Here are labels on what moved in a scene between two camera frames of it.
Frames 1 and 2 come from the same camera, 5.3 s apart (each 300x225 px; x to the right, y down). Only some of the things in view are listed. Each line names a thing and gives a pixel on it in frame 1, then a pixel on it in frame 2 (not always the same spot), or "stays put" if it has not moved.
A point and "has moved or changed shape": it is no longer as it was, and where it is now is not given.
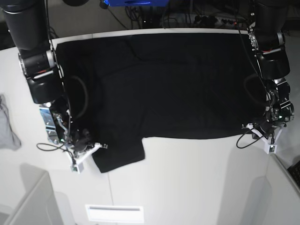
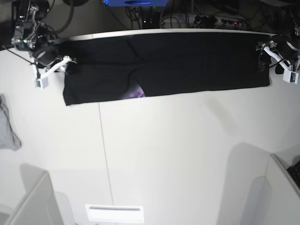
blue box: (134, 3) stays put
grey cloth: (9, 139) stays put
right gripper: (270, 126) -> (284, 49)
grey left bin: (39, 204) stays put
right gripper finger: (96, 146) -> (264, 61)
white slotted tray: (113, 213) stays put
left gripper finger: (250, 125) -> (66, 59)
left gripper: (81, 139) -> (45, 55)
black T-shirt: (123, 88) has moved or changed shape
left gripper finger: (255, 134) -> (60, 43)
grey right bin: (274, 199) stays put
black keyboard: (294, 171) stays put
